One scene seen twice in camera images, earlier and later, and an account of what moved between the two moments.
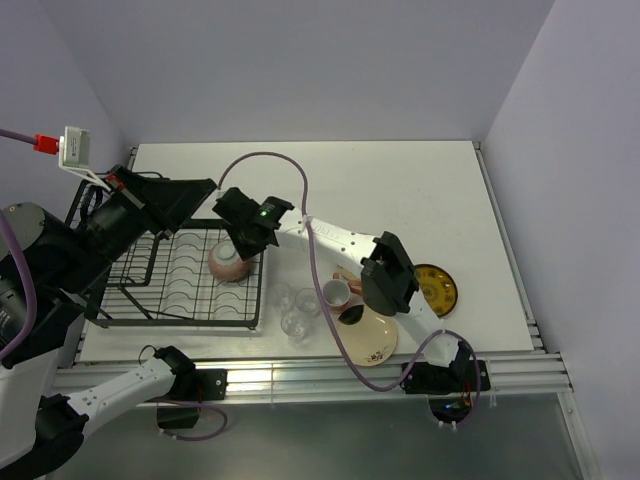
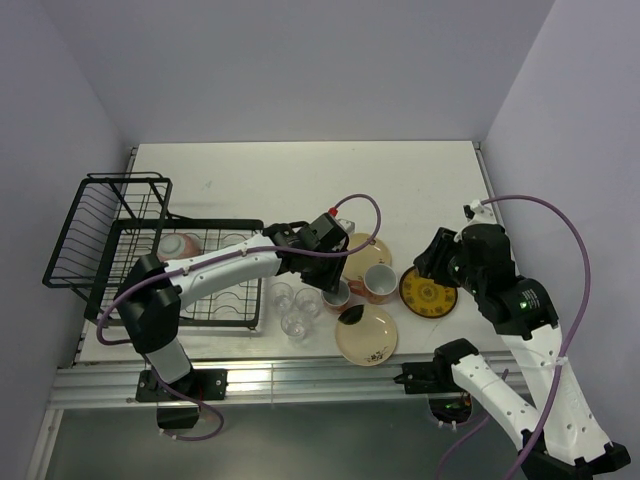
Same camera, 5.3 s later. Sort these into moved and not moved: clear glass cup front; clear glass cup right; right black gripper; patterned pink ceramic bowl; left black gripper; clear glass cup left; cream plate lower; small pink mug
Moved: right black gripper; left black gripper; patterned pink ceramic bowl
Not moved: cream plate lower; clear glass cup right; clear glass cup front; clear glass cup left; small pink mug
